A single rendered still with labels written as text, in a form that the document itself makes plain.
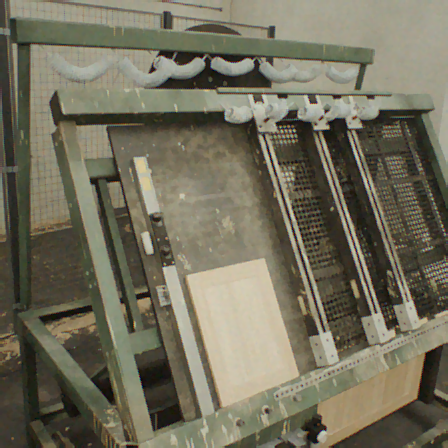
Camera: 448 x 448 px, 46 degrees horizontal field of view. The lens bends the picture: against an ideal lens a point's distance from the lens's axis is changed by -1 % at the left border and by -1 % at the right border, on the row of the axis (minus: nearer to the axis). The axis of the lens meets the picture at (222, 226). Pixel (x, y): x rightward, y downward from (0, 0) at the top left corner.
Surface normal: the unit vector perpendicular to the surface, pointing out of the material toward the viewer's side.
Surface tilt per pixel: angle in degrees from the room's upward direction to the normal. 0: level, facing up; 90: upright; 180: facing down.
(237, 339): 58
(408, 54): 90
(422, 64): 90
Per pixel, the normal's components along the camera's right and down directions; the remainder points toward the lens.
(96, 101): 0.52, -0.29
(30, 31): 0.59, 0.26
